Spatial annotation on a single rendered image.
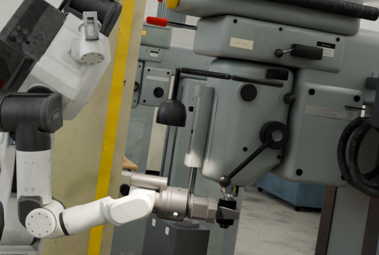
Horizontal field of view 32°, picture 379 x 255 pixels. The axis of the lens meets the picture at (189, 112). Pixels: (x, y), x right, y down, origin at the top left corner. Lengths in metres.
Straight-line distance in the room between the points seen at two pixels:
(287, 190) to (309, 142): 7.60
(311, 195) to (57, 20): 7.47
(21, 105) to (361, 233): 0.97
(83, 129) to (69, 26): 1.52
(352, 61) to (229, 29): 0.35
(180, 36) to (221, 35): 9.46
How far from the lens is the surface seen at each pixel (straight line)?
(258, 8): 1.63
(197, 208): 1.73
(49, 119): 1.74
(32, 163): 1.77
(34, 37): 1.87
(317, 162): 1.73
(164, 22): 1.77
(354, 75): 1.77
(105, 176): 3.45
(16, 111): 1.76
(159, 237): 2.16
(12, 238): 2.22
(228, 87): 1.65
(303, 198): 9.11
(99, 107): 3.40
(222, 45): 1.61
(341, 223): 1.99
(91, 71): 1.88
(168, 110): 1.57
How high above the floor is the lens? 1.57
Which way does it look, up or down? 3 degrees down
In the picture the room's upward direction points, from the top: 8 degrees clockwise
